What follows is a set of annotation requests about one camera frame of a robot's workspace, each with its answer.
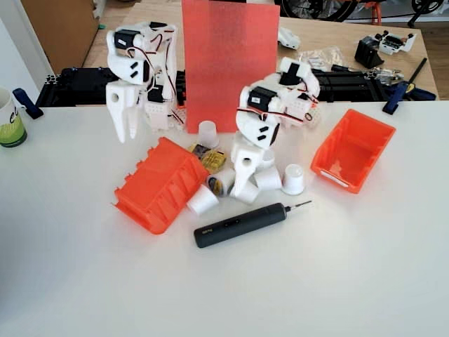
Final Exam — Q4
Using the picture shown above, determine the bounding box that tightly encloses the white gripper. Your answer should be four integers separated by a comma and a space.
105, 81, 140, 144
229, 135, 265, 199

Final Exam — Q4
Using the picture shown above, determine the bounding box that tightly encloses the black printed part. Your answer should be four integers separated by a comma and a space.
354, 36, 384, 70

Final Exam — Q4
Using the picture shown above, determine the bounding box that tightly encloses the white device with circuit board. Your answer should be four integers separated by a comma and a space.
373, 30, 417, 55

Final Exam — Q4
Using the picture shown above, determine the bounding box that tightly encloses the blue clamp with black bar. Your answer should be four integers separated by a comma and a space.
382, 58, 436, 114

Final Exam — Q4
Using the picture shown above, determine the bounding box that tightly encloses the blue lid coffee pod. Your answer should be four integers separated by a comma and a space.
206, 168, 235, 197

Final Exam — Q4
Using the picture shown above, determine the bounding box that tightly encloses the yellow and black packet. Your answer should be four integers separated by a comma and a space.
187, 142, 228, 175

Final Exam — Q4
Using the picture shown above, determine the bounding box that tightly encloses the black handled screwdriver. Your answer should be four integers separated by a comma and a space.
331, 62, 362, 73

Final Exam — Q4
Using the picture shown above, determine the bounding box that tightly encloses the black aluminium rail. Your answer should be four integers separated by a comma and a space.
34, 70, 393, 107

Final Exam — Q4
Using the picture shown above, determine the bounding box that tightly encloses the orange stand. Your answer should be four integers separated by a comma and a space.
370, 0, 384, 25

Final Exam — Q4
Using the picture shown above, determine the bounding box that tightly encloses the blue clamp handle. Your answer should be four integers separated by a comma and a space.
13, 88, 44, 119

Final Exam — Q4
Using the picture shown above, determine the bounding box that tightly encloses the dark grey electric screwdriver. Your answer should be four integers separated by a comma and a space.
194, 200, 313, 249

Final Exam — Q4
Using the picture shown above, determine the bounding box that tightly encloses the orange bin with white label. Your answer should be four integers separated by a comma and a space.
309, 108, 397, 195

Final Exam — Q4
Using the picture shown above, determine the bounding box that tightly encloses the white and green mug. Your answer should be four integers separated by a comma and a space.
0, 86, 28, 148

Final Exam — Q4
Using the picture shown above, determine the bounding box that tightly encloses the silver metal clamp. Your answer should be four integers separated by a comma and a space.
364, 67, 404, 85

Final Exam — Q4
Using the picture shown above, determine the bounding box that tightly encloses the black bicycle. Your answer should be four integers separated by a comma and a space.
276, 0, 373, 22

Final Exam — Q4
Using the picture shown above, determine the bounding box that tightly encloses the orange plastic bin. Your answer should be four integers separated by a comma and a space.
112, 136, 211, 236

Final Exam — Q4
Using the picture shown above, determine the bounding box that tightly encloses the red foam sheet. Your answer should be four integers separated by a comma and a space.
181, 0, 281, 135

